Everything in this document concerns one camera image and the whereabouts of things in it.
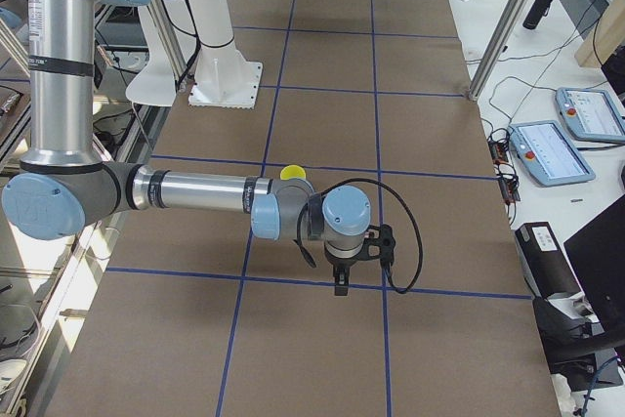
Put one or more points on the teach pendant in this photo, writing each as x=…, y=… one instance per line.
x=590, y=115
x=548, y=154

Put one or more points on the aluminium frame post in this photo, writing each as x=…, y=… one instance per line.
x=494, y=49

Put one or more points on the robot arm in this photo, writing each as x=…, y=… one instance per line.
x=64, y=186

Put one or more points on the near teach pendant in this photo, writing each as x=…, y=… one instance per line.
x=548, y=154

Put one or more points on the brown table mat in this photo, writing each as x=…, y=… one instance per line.
x=194, y=317

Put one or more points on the black box with label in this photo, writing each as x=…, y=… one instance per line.
x=544, y=265

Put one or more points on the black monitor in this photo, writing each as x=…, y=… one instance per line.
x=596, y=254

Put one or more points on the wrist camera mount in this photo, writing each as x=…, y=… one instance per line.
x=379, y=245

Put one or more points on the yellow plastic cup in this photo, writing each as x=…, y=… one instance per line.
x=292, y=171

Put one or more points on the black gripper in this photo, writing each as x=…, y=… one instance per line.
x=343, y=263

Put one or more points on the orange black electronics module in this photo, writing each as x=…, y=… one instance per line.
x=506, y=174

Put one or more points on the wooden board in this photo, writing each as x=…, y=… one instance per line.
x=606, y=36

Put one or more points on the black water bottle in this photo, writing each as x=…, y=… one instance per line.
x=538, y=10

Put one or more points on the far teach pendant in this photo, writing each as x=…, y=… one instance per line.
x=590, y=115

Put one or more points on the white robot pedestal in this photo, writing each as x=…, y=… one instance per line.
x=221, y=75

